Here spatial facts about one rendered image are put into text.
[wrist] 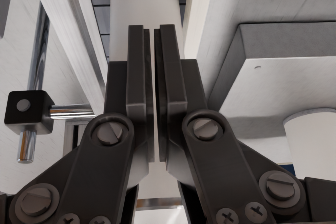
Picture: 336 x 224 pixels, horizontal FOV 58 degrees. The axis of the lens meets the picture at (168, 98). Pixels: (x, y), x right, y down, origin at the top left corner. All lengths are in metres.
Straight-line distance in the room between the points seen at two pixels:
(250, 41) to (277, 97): 0.13
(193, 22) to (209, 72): 0.25
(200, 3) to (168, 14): 0.02
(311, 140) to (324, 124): 0.03
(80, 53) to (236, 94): 0.30
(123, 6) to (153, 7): 0.02
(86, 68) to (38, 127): 0.09
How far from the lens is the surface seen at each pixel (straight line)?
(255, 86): 0.42
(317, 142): 0.53
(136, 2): 0.21
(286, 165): 0.75
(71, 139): 0.63
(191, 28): 0.23
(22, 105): 0.26
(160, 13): 0.20
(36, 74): 0.28
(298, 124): 0.54
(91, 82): 0.20
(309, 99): 0.50
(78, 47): 0.16
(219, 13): 0.36
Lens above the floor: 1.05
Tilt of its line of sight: 25 degrees down
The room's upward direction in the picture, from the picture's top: 176 degrees clockwise
